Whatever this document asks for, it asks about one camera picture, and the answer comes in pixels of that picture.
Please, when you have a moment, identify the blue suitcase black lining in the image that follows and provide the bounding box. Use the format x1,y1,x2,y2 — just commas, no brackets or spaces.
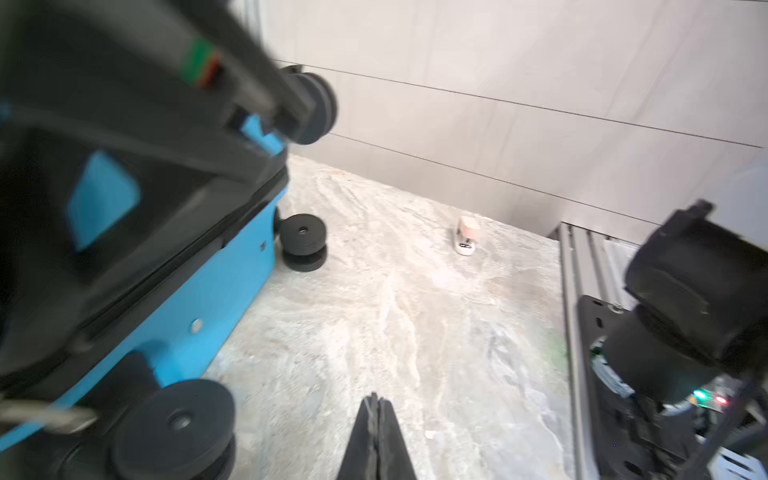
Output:
0,62,338,480

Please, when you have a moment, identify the small pink white gadget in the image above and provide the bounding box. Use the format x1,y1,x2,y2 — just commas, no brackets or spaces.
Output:
453,216,480,256

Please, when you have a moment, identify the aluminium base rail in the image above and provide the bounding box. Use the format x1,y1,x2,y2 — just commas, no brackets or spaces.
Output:
548,221,768,480

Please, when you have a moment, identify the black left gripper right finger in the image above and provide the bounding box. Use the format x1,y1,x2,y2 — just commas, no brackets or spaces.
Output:
376,398,417,480

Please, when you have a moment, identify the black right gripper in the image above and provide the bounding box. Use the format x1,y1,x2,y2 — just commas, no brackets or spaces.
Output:
1,1,288,372

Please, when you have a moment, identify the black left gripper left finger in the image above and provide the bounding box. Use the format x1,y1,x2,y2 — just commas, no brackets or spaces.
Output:
337,392,378,480

